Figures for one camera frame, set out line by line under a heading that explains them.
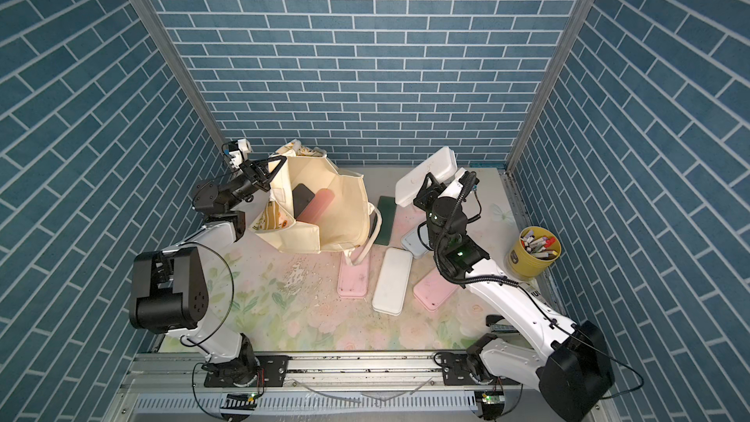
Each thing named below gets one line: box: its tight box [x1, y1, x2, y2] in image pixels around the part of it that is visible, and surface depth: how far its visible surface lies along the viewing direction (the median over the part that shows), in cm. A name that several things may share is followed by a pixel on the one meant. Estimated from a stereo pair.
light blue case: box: [400, 219, 434, 259], surface depth 96 cm
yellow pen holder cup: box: [508, 226, 562, 277], surface depth 85 cm
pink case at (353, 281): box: [337, 251, 370, 299], surface depth 88 cm
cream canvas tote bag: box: [249, 139, 382, 266], surface depth 86 cm
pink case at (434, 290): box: [413, 267, 460, 311], surface depth 88 cm
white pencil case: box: [372, 247, 414, 317], surface depth 90 cm
